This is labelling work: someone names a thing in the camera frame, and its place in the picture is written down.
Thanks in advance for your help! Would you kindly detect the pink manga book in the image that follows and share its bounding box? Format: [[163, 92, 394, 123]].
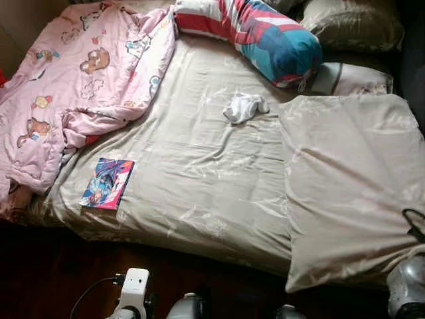
[[79, 158, 135, 211]]

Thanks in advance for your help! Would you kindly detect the silver robot right leg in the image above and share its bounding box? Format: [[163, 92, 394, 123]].
[[274, 304, 307, 319]]

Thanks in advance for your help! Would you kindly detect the beige leaf-print bed sheet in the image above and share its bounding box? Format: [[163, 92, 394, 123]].
[[27, 33, 425, 280]]

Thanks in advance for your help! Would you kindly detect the crumpled white cloth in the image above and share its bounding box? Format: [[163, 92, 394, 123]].
[[222, 93, 270, 126]]

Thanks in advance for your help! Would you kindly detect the pink cartoon-print quilt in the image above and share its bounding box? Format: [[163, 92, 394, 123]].
[[0, 0, 179, 220]]

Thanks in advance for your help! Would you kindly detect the large beige pillow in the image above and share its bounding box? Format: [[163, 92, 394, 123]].
[[278, 93, 425, 294]]

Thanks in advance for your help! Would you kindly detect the red white teal striped bolster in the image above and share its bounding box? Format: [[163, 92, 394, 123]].
[[174, 0, 324, 89]]

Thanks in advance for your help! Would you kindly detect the white printed pillow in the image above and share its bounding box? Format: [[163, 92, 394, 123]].
[[309, 62, 394, 97]]

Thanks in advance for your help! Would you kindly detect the olive beige pillow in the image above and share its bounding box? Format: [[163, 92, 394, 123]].
[[299, 0, 406, 54]]

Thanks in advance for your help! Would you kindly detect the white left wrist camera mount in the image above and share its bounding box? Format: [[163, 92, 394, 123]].
[[118, 268, 151, 316]]

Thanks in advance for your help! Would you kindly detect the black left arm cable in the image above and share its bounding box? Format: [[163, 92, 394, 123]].
[[68, 272, 127, 319]]

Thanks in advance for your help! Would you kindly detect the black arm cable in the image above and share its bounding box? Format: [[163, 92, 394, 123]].
[[68, 272, 127, 319], [401, 208, 425, 243]]

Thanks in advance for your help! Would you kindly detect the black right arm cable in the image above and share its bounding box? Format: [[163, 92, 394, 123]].
[[401, 208, 425, 243]]

